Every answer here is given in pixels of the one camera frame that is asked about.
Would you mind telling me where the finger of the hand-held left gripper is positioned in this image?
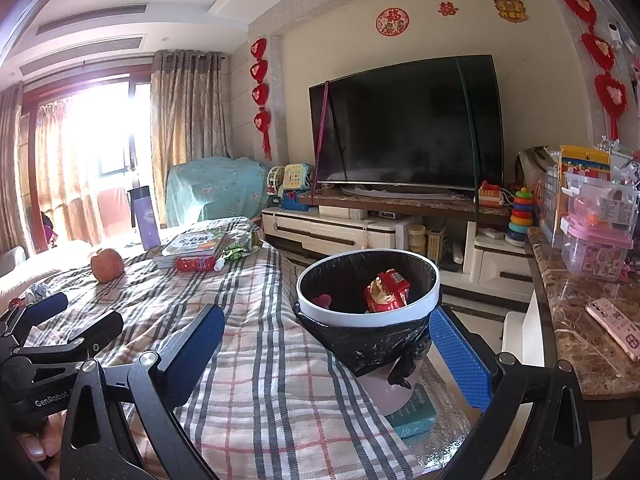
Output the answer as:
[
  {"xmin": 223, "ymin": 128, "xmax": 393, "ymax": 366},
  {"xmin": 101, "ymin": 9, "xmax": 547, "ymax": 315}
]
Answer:
[
  {"xmin": 0, "ymin": 292, "xmax": 69, "ymax": 341},
  {"xmin": 20, "ymin": 310, "xmax": 124, "ymax": 367}
]

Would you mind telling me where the blue toy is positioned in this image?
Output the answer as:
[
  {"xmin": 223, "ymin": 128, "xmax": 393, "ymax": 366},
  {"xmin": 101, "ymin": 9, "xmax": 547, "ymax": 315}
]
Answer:
[{"xmin": 280, "ymin": 192, "xmax": 316, "ymax": 212}]

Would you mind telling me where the black flat screen television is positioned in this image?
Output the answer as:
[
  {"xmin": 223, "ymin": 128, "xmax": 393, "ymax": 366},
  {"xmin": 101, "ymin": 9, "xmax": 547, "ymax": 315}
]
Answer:
[{"xmin": 308, "ymin": 55, "xmax": 505, "ymax": 193}]

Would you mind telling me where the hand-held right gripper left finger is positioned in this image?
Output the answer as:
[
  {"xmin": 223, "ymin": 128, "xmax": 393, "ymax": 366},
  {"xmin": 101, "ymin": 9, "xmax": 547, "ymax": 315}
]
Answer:
[{"xmin": 60, "ymin": 304, "xmax": 226, "ymax": 480}]

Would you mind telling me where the round red wall sticker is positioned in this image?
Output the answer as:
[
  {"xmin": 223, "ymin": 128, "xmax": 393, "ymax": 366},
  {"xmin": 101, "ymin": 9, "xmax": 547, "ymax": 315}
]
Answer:
[{"xmin": 376, "ymin": 7, "xmax": 410, "ymax": 37}]

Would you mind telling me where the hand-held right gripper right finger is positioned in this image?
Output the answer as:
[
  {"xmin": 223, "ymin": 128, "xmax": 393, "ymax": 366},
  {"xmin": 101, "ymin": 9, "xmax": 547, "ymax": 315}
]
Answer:
[{"xmin": 429, "ymin": 305, "xmax": 593, "ymax": 480}]

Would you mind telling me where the rainbow stacking ring toy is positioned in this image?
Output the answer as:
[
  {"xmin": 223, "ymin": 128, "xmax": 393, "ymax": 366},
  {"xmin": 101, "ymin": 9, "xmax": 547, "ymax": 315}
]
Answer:
[{"xmin": 505, "ymin": 187, "xmax": 535, "ymax": 246}]

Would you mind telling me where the wooden toy phone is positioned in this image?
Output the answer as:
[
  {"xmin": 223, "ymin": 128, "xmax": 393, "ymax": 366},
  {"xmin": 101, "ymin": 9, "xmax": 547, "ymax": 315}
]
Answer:
[{"xmin": 477, "ymin": 180, "xmax": 506, "ymax": 208}]

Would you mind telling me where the white and brown television cabinet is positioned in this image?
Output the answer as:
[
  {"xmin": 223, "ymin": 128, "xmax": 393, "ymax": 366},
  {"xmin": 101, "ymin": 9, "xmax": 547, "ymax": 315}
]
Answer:
[{"xmin": 260, "ymin": 192, "xmax": 536, "ymax": 301}]

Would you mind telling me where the toy telephone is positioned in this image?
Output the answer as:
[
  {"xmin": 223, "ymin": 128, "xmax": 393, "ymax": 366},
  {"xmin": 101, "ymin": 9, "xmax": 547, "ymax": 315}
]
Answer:
[{"xmin": 282, "ymin": 162, "xmax": 316, "ymax": 193}]

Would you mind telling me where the person's left hand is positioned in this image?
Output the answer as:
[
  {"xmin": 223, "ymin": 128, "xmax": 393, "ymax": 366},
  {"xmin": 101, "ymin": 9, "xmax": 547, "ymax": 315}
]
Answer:
[{"xmin": 17, "ymin": 407, "xmax": 68, "ymax": 463}]

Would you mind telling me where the sheer beige curtain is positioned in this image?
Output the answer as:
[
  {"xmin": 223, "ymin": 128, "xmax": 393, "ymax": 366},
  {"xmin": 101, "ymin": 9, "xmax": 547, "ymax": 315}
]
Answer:
[{"xmin": 35, "ymin": 102, "xmax": 106, "ymax": 241}]

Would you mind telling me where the beige sofa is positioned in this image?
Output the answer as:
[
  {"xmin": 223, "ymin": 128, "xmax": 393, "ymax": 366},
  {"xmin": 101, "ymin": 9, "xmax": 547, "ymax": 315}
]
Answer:
[{"xmin": 0, "ymin": 245, "xmax": 91, "ymax": 281}]

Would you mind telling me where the red pouch with white cap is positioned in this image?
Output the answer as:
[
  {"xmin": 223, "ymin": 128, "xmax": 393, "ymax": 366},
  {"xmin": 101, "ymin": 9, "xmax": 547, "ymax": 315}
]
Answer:
[{"xmin": 175, "ymin": 255, "xmax": 223, "ymax": 273}]

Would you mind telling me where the purple water bottle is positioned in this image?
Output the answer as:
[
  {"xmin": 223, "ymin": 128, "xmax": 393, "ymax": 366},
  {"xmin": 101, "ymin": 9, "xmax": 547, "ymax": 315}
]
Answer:
[{"xmin": 126, "ymin": 185, "xmax": 162, "ymax": 251}]

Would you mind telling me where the clear box pink lid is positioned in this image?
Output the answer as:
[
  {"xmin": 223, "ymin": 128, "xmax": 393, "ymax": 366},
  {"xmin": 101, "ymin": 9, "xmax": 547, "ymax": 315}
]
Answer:
[{"xmin": 560, "ymin": 215, "xmax": 635, "ymax": 278}]

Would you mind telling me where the children's picture book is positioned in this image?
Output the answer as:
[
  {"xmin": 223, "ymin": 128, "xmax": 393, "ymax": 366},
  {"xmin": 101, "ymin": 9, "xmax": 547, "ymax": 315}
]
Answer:
[{"xmin": 154, "ymin": 230, "xmax": 228, "ymax": 269}]

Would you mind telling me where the white green wheel toy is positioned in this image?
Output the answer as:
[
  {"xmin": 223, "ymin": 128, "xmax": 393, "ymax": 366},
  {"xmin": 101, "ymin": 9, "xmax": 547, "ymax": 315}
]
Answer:
[{"xmin": 267, "ymin": 164, "xmax": 288, "ymax": 196}]

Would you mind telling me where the teal box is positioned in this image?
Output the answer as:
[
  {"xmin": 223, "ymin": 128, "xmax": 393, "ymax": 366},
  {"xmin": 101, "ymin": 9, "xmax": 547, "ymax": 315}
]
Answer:
[{"xmin": 387, "ymin": 382, "xmax": 438, "ymax": 438}]

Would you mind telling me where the red snack packet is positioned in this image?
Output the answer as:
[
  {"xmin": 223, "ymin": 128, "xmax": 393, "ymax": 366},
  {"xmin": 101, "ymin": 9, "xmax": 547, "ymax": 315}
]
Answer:
[{"xmin": 364, "ymin": 269, "xmax": 412, "ymax": 313}]

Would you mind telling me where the clear plastic organizer box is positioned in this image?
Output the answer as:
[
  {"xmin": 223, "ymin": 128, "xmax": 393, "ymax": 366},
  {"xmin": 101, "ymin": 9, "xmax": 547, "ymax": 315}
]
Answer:
[{"xmin": 540, "ymin": 145, "xmax": 640, "ymax": 248}]

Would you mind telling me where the red heart string decoration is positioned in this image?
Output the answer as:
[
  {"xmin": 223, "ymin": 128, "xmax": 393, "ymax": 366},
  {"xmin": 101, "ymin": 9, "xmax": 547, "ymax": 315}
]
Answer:
[
  {"xmin": 250, "ymin": 37, "xmax": 273, "ymax": 161},
  {"xmin": 545, "ymin": 0, "xmax": 631, "ymax": 141}
]

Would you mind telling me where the brown bag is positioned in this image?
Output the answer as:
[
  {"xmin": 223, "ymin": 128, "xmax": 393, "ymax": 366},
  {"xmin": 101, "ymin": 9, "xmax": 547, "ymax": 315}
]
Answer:
[{"xmin": 515, "ymin": 146, "xmax": 556, "ymax": 196}]

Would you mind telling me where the teal cushioned chair back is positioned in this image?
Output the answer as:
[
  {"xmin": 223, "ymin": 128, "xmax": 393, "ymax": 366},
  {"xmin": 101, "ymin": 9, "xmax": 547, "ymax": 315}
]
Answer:
[{"xmin": 165, "ymin": 155, "xmax": 271, "ymax": 228}]

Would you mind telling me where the cartoon figure wall sticker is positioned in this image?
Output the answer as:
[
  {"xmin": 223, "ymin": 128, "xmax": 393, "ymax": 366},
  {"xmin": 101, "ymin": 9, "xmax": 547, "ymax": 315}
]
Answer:
[{"xmin": 494, "ymin": 0, "xmax": 528, "ymax": 23}]

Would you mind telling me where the yellow basket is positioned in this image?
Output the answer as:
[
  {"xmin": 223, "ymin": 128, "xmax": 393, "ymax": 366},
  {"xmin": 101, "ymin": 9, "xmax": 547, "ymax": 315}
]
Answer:
[{"xmin": 425, "ymin": 227, "xmax": 446, "ymax": 266}]

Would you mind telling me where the green wrapper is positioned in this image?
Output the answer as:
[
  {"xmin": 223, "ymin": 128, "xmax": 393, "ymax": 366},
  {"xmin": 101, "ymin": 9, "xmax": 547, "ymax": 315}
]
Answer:
[{"xmin": 220, "ymin": 240, "xmax": 256, "ymax": 263}]

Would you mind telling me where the white rimmed trash bin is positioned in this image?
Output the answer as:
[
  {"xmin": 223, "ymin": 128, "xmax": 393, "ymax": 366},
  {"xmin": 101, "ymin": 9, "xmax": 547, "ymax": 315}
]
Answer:
[{"xmin": 295, "ymin": 249, "xmax": 443, "ymax": 416}]

